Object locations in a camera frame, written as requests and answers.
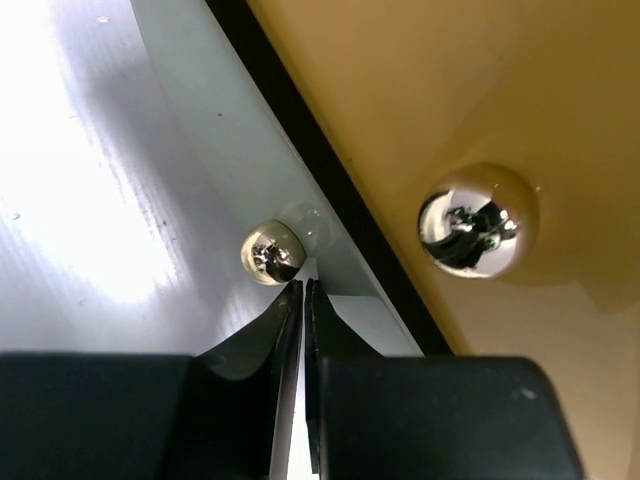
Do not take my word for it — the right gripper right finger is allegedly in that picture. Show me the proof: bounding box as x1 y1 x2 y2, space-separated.
304 280 585 479

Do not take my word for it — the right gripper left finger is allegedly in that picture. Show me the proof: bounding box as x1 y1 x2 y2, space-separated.
1 281 303 479

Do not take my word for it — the yellow drawer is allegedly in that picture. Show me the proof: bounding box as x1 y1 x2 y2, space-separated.
250 1 639 479

